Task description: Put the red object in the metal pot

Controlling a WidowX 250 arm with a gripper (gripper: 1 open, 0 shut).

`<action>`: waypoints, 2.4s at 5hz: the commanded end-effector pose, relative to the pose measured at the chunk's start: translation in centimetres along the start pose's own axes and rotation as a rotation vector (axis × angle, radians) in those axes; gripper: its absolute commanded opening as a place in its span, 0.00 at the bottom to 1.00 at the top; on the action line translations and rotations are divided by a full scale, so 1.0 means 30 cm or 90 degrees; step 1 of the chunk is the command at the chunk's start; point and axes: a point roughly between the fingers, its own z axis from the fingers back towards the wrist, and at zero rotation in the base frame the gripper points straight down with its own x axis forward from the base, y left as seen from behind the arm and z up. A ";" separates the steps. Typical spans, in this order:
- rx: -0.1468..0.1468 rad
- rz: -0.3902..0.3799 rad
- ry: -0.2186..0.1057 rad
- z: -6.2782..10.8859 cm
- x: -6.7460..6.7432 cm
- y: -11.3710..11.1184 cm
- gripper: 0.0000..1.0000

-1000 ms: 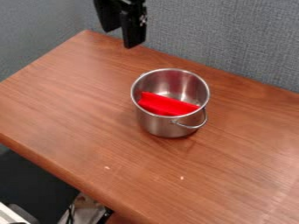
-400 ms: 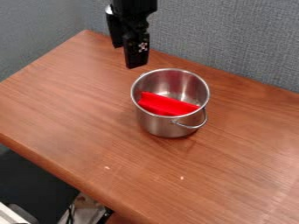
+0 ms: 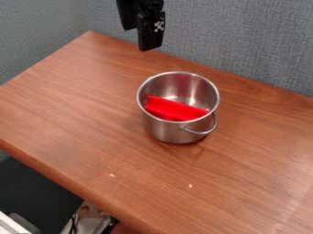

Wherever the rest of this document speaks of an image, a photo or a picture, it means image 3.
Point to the white object at corner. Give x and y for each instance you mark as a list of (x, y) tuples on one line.
[(10, 226)]

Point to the stainless steel pot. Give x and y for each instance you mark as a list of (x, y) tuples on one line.
[(190, 89)]

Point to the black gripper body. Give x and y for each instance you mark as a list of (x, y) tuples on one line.
[(147, 7)]

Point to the red rectangular block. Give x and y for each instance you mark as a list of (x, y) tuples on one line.
[(171, 110)]

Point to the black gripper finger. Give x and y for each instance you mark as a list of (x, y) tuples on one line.
[(150, 28), (127, 12)]

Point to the grey table leg bracket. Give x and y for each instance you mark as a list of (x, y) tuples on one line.
[(90, 220)]

